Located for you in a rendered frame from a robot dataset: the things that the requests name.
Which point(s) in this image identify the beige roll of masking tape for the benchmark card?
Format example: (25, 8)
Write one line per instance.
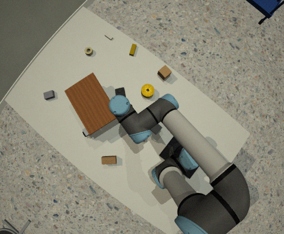
(89, 53)

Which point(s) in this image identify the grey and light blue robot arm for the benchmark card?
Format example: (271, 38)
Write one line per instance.
(214, 213)

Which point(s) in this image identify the yellow roll with center hole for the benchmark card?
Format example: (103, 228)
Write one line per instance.
(149, 88)

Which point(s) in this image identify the olive yellow rectangular block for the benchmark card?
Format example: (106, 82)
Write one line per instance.
(132, 49)

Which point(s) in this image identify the brown rectangular block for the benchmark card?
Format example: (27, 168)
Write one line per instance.
(108, 160)

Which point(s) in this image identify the small brown cube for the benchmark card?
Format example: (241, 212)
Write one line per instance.
(164, 72)

